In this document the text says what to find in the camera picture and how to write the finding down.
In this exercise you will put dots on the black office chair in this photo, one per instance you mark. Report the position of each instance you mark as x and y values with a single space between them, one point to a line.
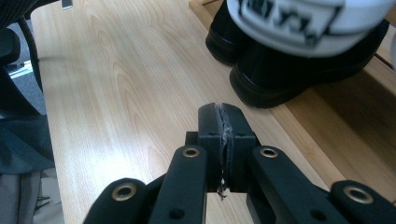
12 46

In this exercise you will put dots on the black white canvas sneaker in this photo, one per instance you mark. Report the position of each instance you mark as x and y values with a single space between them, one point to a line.
311 43

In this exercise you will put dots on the dark cloth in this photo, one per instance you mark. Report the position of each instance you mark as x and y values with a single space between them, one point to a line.
21 146

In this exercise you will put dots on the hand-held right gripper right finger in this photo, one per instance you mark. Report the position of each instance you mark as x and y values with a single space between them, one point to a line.
239 137

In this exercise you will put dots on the grey cloth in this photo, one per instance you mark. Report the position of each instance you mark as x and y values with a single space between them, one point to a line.
15 199

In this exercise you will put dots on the black leather shoe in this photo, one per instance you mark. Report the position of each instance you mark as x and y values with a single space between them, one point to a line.
274 81
224 40

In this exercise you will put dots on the wooden three-tier shoe rack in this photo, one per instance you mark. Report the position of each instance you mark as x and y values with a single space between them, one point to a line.
342 130

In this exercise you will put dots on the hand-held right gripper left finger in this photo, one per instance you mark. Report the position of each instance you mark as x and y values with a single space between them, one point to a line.
214 130

